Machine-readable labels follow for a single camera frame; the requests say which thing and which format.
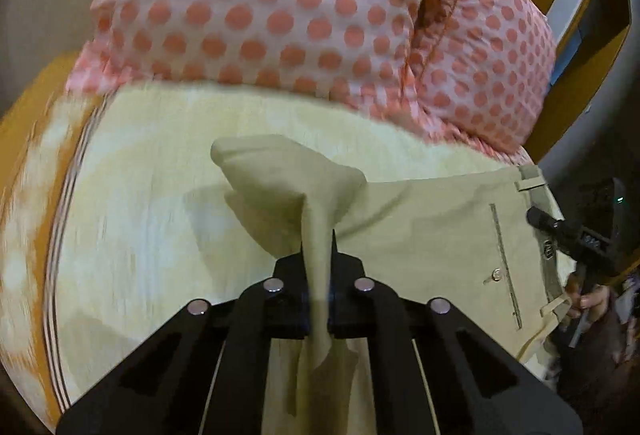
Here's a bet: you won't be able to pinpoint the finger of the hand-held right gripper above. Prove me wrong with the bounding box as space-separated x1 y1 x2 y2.
526 207 581 250

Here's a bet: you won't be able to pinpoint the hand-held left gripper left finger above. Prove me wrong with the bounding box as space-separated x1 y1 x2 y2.
55 249 312 435

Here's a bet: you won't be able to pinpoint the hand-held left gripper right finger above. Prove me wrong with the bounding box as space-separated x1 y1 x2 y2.
327 228 584 435

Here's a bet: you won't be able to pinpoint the beige pants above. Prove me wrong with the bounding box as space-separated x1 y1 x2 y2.
210 134 572 435

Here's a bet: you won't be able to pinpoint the person's right forearm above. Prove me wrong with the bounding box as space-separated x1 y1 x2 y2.
554 302 640 408

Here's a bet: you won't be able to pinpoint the person's right hand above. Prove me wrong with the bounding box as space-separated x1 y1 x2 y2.
564 272 618 322

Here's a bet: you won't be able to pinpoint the small pink polka dot pillow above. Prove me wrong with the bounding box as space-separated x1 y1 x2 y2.
412 0 559 161

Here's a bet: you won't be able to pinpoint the cream bedsheet with orange border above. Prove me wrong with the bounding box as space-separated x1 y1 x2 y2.
0 58 568 435

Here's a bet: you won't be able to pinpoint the large pink polka dot pillow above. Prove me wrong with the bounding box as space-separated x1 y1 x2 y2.
65 0 463 116

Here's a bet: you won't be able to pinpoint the wooden bed frame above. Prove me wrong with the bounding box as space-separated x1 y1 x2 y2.
521 0 640 166

